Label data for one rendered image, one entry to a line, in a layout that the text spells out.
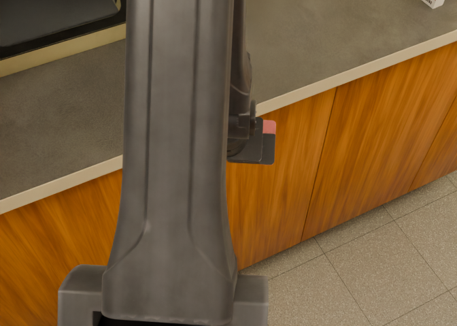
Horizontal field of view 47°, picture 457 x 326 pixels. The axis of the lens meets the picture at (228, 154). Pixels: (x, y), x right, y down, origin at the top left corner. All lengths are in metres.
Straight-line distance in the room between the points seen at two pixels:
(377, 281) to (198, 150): 1.73
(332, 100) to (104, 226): 0.59
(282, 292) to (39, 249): 0.93
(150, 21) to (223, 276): 0.12
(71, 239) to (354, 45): 0.75
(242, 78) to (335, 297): 1.42
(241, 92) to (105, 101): 0.57
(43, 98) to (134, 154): 0.89
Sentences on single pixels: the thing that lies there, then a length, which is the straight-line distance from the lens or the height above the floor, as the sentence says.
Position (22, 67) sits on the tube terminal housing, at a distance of 1.19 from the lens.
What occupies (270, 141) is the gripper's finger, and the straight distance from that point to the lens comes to 0.79.
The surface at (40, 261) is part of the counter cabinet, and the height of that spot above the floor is 0.64.
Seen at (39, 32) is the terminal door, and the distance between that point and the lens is 1.13.
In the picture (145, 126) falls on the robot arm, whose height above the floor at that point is 1.54.
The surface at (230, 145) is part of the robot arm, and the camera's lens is 0.67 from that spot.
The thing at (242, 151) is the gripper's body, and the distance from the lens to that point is 0.77.
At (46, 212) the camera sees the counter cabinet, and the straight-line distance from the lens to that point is 1.12.
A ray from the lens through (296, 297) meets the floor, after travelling 1.86.
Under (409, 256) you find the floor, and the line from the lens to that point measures 2.02.
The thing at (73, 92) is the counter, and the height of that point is 0.94.
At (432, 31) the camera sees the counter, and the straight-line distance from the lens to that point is 1.29.
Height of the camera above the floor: 1.72
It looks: 53 degrees down
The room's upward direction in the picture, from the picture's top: straight up
